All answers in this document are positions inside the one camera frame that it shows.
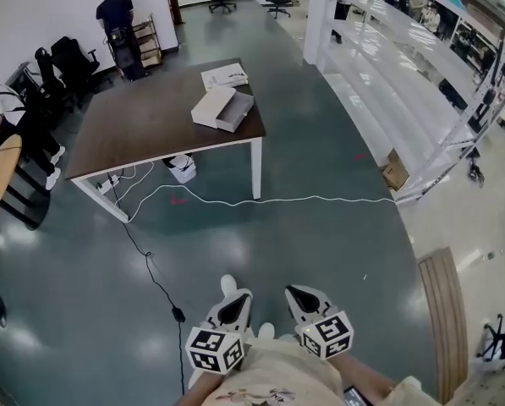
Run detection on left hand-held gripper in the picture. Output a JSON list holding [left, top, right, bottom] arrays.
[[185, 288, 255, 375]]

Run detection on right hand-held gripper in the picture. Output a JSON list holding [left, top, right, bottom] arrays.
[[284, 284, 355, 361]]

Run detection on person's left forearm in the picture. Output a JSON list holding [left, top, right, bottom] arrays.
[[173, 369, 228, 406]]

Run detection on person's right forearm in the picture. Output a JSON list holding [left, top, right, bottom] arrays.
[[334, 353, 399, 397]]

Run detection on person's left white shoe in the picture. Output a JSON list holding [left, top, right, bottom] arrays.
[[220, 273, 239, 299]]

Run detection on person's cream printed shirt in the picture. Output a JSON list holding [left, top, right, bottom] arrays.
[[209, 336, 442, 406]]

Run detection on black screen device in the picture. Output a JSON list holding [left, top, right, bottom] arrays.
[[343, 386, 374, 406]]

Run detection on wooden slat board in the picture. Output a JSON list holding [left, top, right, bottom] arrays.
[[416, 246, 469, 405]]

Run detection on white bin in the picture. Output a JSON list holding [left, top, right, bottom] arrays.
[[163, 153, 197, 184]]

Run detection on white power strip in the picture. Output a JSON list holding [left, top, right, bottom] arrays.
[[96, 174, 121, 194]]

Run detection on dark wooden table white legs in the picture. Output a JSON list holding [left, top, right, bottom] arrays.
[[64, 57, 267, 223]]

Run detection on black wheeled stand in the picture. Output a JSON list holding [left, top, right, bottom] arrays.
[[467, 152, 486, 182]]

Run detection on white paperback book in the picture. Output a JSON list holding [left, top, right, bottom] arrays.
[[200, 63, 250, 91]]

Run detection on white metal shelf rack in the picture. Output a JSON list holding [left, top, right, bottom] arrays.
[[305, 0, 505, 205]]

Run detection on wooden shelf cart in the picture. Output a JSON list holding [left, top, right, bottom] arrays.
[[132, 14, 163, 69]]

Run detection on white square pillar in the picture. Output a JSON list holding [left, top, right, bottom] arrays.
[[305, 0, 342, 65]]

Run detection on black cable with adapter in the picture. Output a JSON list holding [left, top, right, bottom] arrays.
[[107, 175, 188, 397]]

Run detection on white floor cable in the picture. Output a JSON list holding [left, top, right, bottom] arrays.
[[115, 161, 399, 223]]

